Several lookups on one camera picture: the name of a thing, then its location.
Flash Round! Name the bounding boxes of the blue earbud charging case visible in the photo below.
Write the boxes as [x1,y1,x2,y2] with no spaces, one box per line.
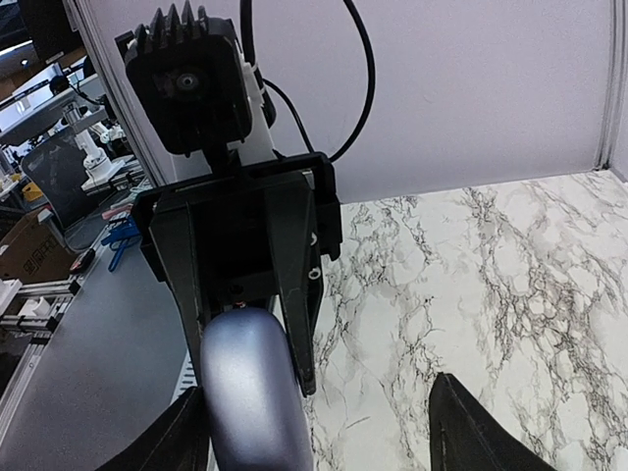
[200,307,314,470]

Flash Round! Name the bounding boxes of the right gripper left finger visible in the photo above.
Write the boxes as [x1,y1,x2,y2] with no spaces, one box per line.
[100,387,209,471]

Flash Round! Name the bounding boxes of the left aluminium corner post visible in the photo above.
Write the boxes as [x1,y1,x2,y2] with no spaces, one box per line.
[594,0,627,171]

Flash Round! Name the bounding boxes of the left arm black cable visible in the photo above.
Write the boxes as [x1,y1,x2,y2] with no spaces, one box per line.
[237,0,378,163]

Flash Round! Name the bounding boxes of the cardboard box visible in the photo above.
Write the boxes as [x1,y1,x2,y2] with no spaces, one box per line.
[0,210,77,284]

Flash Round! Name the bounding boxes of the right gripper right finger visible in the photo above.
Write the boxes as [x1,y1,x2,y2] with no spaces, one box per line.
[429,373,552,471]

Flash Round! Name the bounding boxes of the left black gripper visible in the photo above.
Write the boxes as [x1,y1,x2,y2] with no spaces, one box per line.
[134,153,341,396]

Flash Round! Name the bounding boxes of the blue clamp tool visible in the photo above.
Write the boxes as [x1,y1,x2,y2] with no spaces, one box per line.
[101,216,141,273]

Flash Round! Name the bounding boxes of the grey office chair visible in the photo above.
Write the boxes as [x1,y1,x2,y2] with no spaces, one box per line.
[22,133,94,230]

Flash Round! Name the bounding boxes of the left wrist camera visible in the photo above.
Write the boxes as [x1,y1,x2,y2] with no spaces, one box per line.
[124,3,253,155]

